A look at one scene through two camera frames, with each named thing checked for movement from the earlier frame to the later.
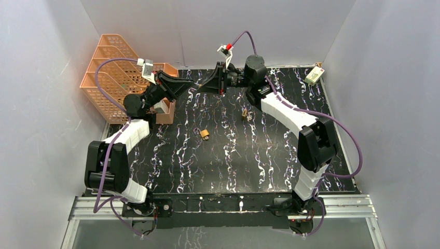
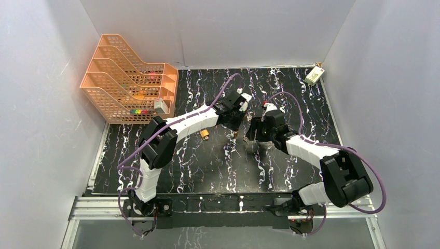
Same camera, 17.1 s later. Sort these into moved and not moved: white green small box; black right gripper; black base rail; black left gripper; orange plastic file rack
Moved: black left gripper; black right gripper
Not moved: black base rail; orange plastic file rack; white green small box
